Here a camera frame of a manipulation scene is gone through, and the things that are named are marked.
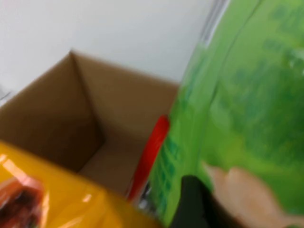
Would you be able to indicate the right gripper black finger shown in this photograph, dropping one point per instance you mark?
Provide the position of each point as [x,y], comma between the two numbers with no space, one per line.
[192,209]

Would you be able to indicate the large yellow chip bag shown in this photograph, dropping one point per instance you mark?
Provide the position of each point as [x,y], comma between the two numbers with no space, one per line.
[83,209]

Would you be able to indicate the green chip bag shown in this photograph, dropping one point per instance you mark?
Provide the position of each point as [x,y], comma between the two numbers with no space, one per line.
[237,95]

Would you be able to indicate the red prawn cracker bag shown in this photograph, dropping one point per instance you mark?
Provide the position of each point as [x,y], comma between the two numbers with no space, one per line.
[152,152]

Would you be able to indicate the cardboard box with printed text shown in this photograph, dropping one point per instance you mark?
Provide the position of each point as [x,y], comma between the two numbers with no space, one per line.
[59,107]

